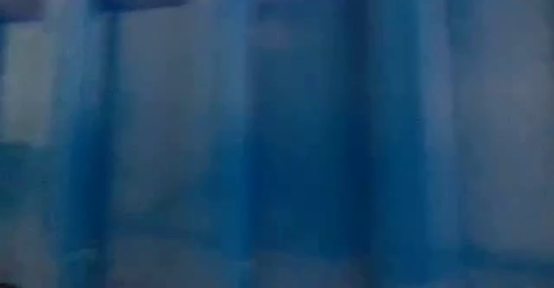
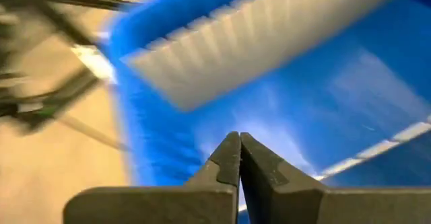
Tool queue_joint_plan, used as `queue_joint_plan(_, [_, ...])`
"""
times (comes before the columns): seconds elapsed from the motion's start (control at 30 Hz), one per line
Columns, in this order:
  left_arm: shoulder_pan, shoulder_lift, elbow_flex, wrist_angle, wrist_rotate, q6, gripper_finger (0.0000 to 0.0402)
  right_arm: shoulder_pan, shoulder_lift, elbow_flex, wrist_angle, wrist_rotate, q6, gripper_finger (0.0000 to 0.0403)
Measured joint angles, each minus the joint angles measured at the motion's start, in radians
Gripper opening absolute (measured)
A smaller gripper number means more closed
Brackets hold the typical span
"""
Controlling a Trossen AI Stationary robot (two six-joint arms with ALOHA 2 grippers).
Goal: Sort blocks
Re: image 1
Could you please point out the large blue plastic bin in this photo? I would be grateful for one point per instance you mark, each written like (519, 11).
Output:
(303, 149)

